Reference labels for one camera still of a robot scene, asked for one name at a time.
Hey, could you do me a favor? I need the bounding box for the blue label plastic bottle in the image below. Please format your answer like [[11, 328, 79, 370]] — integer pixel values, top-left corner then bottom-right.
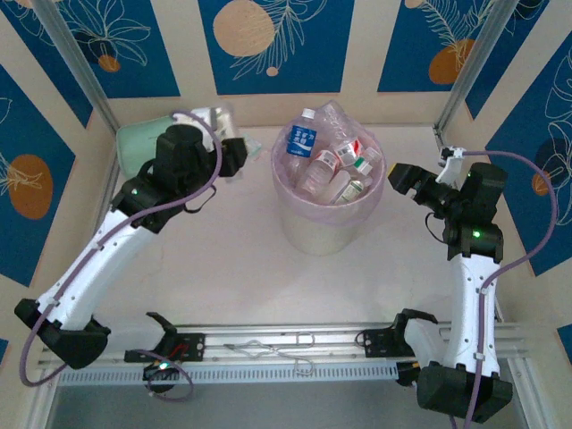
[[285, 108, 319, 161]]

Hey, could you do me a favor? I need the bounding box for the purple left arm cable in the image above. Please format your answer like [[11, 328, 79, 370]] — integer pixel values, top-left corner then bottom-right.
[[20, 111, 223, 402]]

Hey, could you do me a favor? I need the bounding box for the clear bottle white green label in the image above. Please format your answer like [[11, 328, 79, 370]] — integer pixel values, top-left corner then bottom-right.
[[334, 178, 373, 206]]

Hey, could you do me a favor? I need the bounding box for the bent metal wire hook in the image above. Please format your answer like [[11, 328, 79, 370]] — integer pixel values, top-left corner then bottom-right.
[[223, 331, 316, 375]]

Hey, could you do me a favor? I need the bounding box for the white slotted cable duct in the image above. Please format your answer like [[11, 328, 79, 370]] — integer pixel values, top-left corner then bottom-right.
[[56, 360, 400, 388]]

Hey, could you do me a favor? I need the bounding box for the purple plastic bin liner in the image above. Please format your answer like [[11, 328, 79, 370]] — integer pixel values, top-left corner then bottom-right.
[[270, 118, 386, 227]]

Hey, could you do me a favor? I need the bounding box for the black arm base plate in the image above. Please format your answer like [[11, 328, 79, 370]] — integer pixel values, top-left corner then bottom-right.
[[123, 332, 206, 364], [357, 328, 443, 358]]

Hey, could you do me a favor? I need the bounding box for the white round waste bin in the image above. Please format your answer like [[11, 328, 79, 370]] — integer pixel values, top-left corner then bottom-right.
[[271, 120, 386, 257]]

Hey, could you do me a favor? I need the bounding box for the wide aluminium mounting rail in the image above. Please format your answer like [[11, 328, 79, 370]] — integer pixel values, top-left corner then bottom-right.
[[38, 320, 528, 372]]

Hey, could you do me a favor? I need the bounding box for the mint green zip pouch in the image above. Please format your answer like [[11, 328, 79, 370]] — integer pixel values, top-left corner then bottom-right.
[[115, 114, 176, 178]]

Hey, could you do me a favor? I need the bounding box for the clear plastic bottle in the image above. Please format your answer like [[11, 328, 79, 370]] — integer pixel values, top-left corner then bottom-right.
[[312, 100, 355, 151]]

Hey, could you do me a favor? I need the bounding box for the aluminium frame post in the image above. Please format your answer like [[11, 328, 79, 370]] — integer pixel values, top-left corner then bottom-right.
[[30, 0, 122, 133], [433, 0, 517, 135]]

